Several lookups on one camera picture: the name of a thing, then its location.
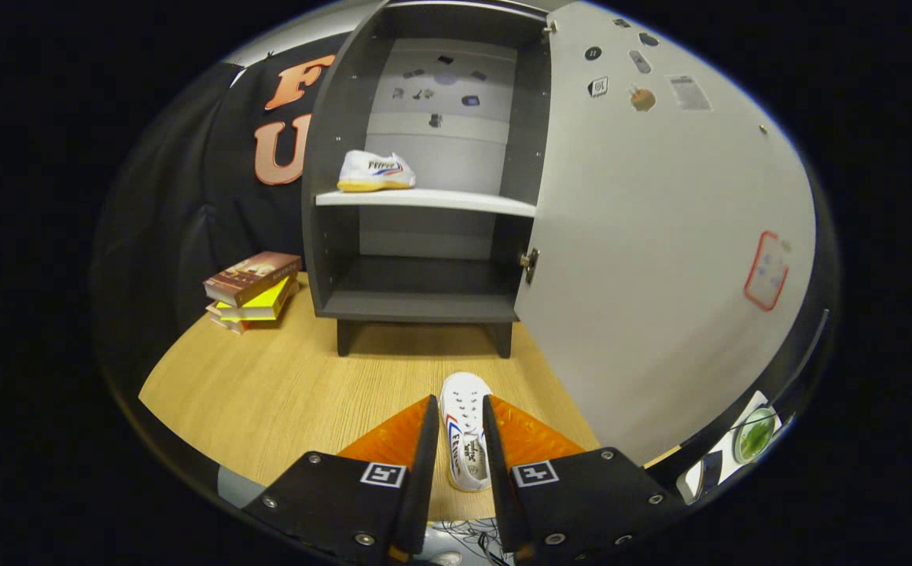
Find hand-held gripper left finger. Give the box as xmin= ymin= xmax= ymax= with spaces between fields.
xmin=242 ymin=395 xmax=441 ymax=565

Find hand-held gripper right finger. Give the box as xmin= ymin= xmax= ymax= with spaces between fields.
xmin=481 ymin=395 xmax=689 ymax=563

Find white striped canvas shoe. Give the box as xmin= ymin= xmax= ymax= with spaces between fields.
xmin=336 ymin=149 xmax=417 ymax=193
xmin=439 ymin=372 xmax=495 ymax=494

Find beige shoe cabinet door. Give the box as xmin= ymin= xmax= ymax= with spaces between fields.
xmin=513 ymin=0 xmax=818 ymax=466

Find dark grey shoe cabinet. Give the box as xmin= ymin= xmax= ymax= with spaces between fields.
xmin=301 ymin=0 xmax=553 ymax=358

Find white paper sheet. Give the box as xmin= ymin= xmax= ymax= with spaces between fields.
xmin=680 ymin=391 xmax=775 ymax=504

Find yellow book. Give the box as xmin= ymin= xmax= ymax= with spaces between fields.
xmin=216 ymin=277 xmax=296 ymax=321

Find green round dish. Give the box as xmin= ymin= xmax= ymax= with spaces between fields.
xmin=733 ymin=405 xmax=779 ymax=465

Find black backdrop cloth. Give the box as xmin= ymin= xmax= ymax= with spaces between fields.
xmin=90 ymin=31 xmax=347 ymax=370

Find tangle of black cables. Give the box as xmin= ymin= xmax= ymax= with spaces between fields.
xmin=425 ymin=517 xmax=513 ymax=566

